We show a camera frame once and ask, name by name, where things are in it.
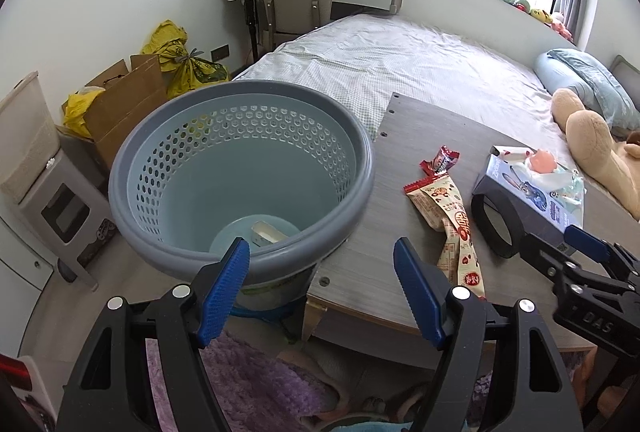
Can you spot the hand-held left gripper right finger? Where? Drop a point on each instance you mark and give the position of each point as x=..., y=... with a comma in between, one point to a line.
x=417, y=292

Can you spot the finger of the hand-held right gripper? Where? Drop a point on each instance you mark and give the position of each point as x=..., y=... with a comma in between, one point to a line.
x=590, y=244
x=547, y=259

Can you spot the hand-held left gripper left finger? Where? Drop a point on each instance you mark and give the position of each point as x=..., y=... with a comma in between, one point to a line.
x=225, y=292

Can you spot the long beige red snack packet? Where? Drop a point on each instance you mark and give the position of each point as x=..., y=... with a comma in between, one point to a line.
x=462, y=262

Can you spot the light blue tissue packet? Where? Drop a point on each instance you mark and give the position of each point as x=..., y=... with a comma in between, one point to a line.
x=570, y=184

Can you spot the blue printed cardboard box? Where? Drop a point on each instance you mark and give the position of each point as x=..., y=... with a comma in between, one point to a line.
x=530, y=197

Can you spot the grey perforated plastic basket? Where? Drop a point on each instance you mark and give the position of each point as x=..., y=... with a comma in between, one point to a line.
x=150, y=192

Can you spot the small red snack wrapper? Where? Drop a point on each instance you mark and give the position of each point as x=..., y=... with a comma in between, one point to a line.
x=440, y=160

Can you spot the white plastic bucket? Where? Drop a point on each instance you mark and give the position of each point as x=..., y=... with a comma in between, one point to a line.
x=272, y=292

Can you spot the small white box in basket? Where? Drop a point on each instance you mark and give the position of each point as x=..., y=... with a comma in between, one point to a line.
x=270, y=232

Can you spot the pink rubber toy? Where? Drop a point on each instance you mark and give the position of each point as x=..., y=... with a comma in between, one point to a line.
x=542, y=160

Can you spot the purple fluffy rug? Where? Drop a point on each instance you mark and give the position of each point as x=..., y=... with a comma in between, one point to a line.
x=260, y=387

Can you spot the large tan teddy bear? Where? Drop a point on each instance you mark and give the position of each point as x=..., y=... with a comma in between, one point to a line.
x=595, y=137

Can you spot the white playing card box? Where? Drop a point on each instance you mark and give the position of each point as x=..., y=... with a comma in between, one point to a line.
x=507, y=152

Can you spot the light blue pillow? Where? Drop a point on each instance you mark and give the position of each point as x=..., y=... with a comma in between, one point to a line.
x=585, y=77

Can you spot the grey bed headboard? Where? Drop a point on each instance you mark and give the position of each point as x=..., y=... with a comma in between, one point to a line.
x=627, y=67

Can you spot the grey plastic stool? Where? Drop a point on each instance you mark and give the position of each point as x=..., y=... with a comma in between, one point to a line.
x=60, y=212

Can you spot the brown cardboard box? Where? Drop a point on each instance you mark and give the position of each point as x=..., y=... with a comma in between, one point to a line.
x=125, y=97

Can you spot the crumpled yellow plastic bag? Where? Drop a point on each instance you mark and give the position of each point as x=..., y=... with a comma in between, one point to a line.
x=80, y=112

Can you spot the bed with checked sheet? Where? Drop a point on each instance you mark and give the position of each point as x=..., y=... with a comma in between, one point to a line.
x=400, y=57

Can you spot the tied yellow plastic bag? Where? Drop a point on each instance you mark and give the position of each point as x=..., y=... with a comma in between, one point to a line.
x=175, y=52

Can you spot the row of plush toys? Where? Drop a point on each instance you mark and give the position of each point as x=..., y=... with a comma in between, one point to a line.
x=525, y=4

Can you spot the beige storage bin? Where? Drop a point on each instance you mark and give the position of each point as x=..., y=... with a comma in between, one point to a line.
x=25, y=137

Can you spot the black folding stand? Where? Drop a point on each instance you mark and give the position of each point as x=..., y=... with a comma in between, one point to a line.
x=250, y=12

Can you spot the dark wall socket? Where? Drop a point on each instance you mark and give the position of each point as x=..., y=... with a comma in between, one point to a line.
x=220, y=52

